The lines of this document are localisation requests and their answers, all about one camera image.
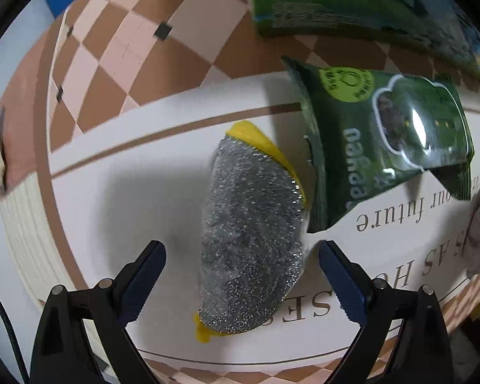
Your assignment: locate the brown checkered printed mat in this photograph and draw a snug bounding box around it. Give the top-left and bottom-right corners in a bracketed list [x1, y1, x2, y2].
[0, 0, 480, 384]

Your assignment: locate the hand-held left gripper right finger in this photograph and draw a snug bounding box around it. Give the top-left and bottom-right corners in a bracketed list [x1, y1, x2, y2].
[319, 240, 455, 384]

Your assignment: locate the dark green snack bag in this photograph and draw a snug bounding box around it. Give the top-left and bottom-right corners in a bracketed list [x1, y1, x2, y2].
[282, 56, 476, 234]

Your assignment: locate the black cable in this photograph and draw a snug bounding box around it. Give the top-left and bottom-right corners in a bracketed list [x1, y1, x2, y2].
[0, 274, 29, 384]

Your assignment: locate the silver and yellow scouring sponge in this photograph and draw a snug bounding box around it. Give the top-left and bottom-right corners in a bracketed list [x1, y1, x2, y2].
[194, 120, 311, 345]

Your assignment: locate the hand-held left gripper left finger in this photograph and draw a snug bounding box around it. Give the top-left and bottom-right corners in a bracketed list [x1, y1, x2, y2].
[30, 241, 167, 384]

